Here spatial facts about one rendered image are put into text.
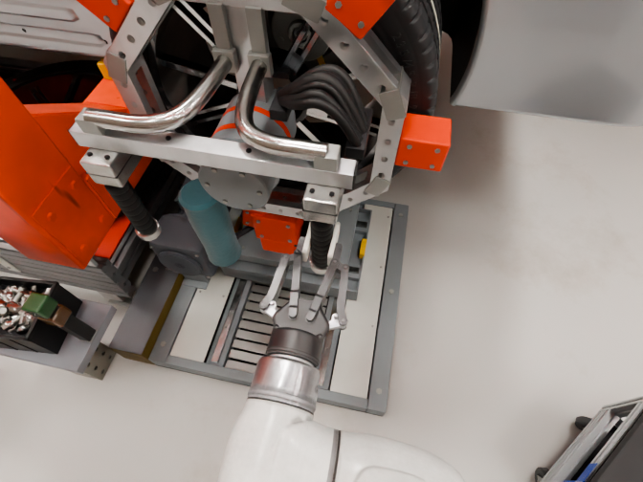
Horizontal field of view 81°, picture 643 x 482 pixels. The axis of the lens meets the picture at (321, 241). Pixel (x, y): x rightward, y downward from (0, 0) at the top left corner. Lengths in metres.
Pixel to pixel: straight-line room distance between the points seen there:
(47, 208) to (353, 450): 0.78
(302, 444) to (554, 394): 1.21
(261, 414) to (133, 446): 1.02
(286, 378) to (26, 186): 0.66
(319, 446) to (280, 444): 0.04
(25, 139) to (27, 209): 0.14
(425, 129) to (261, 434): 0.56
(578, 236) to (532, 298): 0.40
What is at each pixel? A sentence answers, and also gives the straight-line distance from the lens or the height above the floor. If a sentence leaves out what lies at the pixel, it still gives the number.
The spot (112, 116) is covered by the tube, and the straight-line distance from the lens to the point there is 0.62.
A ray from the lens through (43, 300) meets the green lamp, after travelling 0.94.
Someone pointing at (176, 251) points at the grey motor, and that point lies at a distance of 1.21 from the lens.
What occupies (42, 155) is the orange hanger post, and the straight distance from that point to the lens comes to 0.97.
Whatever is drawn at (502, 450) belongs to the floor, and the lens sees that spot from 1.48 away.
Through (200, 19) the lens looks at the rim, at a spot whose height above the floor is 1.00.
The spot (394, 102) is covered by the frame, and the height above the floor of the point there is 0.96.
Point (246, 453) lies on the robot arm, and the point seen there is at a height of 0.88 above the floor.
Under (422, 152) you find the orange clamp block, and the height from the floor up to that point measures 0.86.
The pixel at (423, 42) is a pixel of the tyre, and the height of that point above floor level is 1.01.
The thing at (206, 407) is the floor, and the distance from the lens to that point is 1.43.
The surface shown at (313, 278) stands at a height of 0.15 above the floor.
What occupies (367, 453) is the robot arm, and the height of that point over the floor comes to 0.87.
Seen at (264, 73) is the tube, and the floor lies 1.00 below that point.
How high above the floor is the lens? 1.36
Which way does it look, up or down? 58 degrees down
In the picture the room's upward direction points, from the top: straight up
